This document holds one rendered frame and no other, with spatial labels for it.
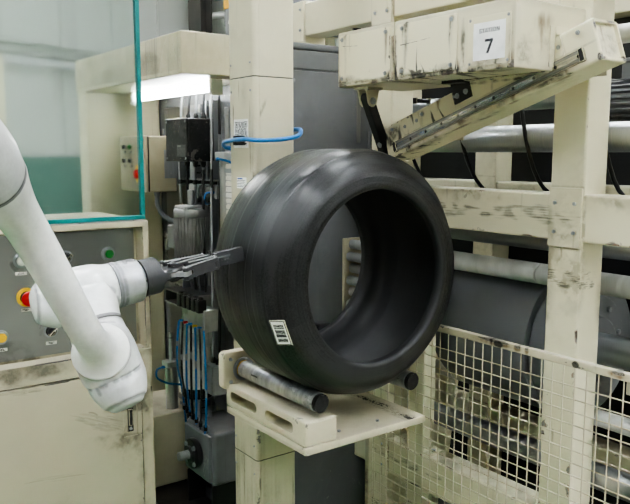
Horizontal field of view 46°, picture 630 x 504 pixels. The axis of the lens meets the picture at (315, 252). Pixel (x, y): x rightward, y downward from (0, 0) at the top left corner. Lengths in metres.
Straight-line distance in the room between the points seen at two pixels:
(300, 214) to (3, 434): 1.04
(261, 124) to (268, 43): 0.21
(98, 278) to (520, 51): 0.98
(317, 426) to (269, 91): 0.86
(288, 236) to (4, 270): 0.87
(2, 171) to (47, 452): 1.33
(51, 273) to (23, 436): 1.04
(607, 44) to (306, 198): 0.72
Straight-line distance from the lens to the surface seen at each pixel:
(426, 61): 1.84
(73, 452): 2.25
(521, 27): 1.69
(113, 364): 1.35
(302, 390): 1.74
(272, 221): 1.58
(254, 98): 1.96
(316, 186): 1.60
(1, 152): 0.98
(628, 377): 1.72
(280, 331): 1.59
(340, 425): 1.86
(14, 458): 2.20
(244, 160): 2.00
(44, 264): 1.20
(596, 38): 1.72
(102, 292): 1.44
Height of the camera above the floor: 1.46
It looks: 8 degrees down
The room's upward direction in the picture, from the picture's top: straight up
